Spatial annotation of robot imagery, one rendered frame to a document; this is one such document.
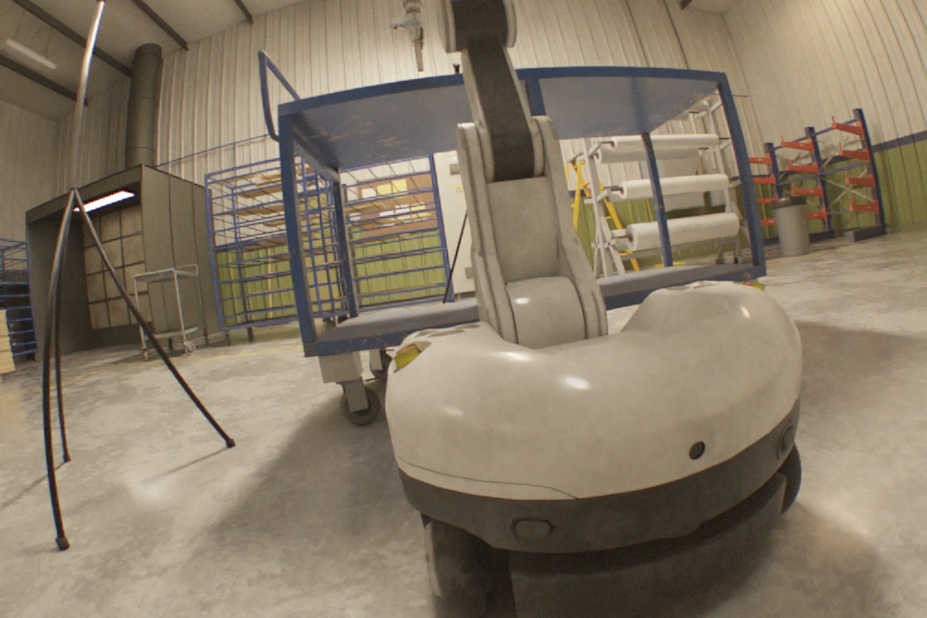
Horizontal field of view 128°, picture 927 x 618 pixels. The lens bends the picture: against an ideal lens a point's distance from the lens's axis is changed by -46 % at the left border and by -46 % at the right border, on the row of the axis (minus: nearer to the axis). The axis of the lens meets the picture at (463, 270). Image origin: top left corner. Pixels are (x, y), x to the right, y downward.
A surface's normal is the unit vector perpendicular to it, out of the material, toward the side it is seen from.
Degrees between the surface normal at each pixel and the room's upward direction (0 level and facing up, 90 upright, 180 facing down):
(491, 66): 70
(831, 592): 0
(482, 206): 91
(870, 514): 0
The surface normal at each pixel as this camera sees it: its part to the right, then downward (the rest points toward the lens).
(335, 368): 0.07, 0.00
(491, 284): -0.04, -0.60
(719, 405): 0.07, -0.40
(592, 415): -0.26, -0.52
